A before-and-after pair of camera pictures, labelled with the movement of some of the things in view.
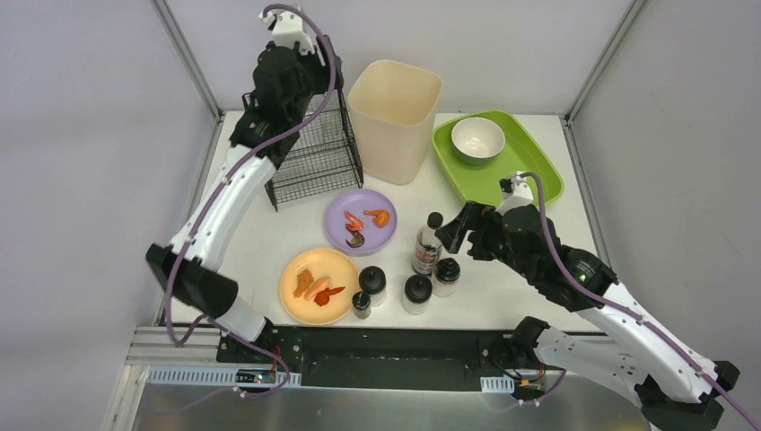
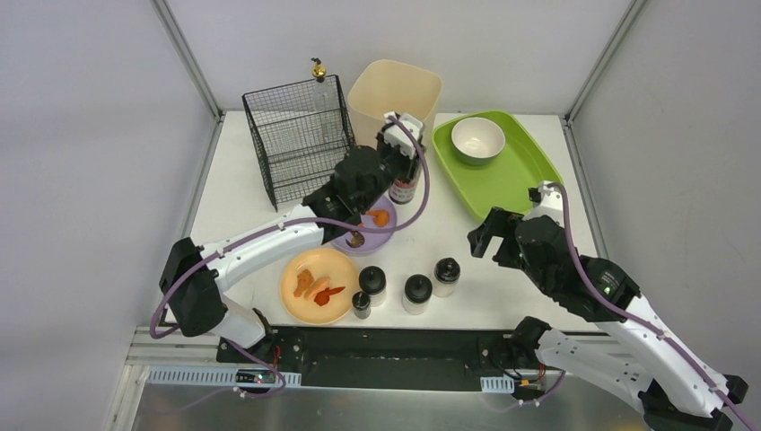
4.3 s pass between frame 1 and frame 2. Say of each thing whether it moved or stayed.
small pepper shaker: stayed
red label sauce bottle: moved
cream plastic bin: stayed
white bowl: stayed
